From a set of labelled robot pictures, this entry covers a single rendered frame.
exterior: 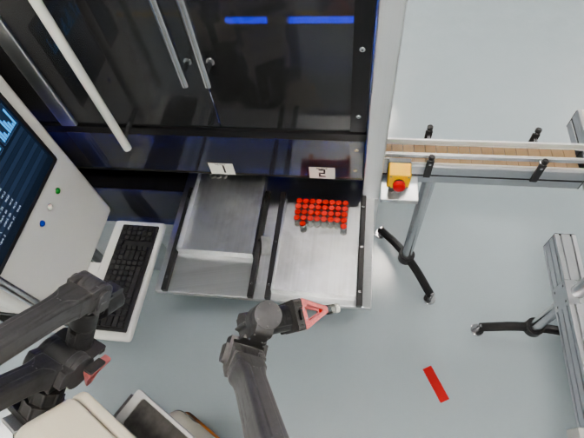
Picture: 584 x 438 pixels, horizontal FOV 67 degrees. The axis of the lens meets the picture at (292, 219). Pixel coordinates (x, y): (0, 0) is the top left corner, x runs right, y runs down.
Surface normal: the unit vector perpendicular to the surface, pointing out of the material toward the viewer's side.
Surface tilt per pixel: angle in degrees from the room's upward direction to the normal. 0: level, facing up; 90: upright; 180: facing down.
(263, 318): 28
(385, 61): 90
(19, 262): 90
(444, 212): 0
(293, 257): 0
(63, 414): 42
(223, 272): 0
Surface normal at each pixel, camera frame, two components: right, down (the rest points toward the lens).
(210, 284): -0.09, -0.51
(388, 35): -0.11, 0.86
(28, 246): 0.99, 0.06
